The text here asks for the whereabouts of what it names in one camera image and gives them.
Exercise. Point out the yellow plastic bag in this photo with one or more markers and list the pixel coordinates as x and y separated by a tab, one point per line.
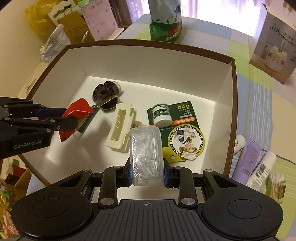
37	16

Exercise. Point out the clear floss pick box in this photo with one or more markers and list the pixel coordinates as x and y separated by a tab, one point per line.
146	156

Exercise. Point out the humidifier cardboard box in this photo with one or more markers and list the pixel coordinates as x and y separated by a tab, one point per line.
272	48

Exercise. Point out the green balm blister card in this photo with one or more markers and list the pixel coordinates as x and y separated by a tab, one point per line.
182	139

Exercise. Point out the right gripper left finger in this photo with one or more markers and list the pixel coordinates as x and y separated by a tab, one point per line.
113	178

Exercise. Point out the green cartoon snack bag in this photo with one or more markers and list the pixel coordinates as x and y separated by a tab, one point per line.
166	20

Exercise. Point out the white barcode tube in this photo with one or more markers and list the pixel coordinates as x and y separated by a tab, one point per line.
260	174

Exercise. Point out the purple lotion tube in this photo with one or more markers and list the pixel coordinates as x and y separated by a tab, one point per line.
247	161

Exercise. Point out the large brown white box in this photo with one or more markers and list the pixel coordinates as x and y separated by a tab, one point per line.
149	72

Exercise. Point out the red snack packet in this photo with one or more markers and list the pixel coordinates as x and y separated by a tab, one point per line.
80	110

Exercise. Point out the dark velvet scrunchie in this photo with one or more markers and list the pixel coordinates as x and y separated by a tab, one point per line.
106	95

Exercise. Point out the small white bottle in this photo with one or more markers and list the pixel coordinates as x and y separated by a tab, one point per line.
239	143

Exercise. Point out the cotton swab pack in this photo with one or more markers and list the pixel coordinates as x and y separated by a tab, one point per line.
275	187

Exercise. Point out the small brown cardboard box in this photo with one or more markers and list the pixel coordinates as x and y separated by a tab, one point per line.
76	28

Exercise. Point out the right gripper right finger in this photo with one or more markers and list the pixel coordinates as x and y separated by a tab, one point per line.
182	179

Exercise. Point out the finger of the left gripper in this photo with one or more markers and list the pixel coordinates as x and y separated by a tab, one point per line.
61	124
43	112

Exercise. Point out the crumpled clear plastic bag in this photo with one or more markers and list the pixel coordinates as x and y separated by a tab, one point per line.
56	42

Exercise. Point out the cream hair claw clip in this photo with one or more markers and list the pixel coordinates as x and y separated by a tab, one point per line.
119	135

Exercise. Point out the white cutout cardboard holder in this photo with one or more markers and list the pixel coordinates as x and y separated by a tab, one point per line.
62	9

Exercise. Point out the pink paper bag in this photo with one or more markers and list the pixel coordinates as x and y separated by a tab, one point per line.
100	19

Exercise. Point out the dark green small tube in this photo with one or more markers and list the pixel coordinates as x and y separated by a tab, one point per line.
78	134

